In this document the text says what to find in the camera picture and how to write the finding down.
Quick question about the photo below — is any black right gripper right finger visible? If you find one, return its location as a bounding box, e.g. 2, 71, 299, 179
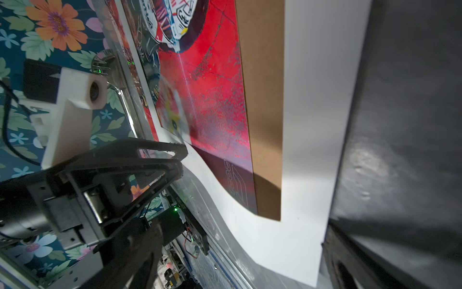
322, 225, 383, 289

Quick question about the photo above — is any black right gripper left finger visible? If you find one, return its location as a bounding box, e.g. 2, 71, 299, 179
80, 219, 163, 289

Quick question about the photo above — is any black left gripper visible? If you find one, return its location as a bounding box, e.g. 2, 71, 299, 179
25, 138, 188, 248

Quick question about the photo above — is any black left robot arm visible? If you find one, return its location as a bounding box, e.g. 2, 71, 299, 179
1, 138, 188, 249

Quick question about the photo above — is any red printed photo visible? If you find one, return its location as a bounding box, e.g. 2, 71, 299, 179
106, 1, 257, 213

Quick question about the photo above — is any brown backing board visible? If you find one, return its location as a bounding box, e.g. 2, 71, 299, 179
236, 1, 285, 220

